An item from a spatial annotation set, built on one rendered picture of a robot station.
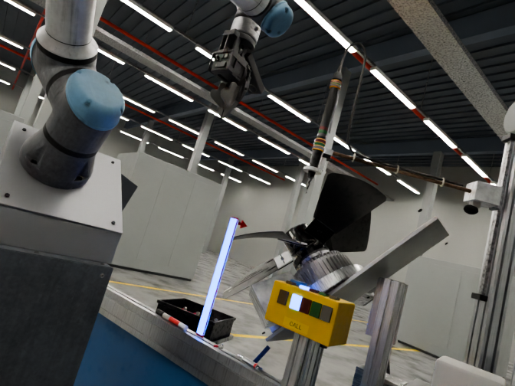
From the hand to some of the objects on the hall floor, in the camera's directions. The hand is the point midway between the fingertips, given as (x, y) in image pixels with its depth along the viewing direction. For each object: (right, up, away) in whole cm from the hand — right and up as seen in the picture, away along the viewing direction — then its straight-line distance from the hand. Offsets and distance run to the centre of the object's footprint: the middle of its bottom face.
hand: (224, 115), depth 91 cm
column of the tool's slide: (+57, -170, +16) cm, 180 cm away
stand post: (+22, -158, +9) cm, 160 cm away
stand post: (+4, -155, +23) cm, 157 cm away
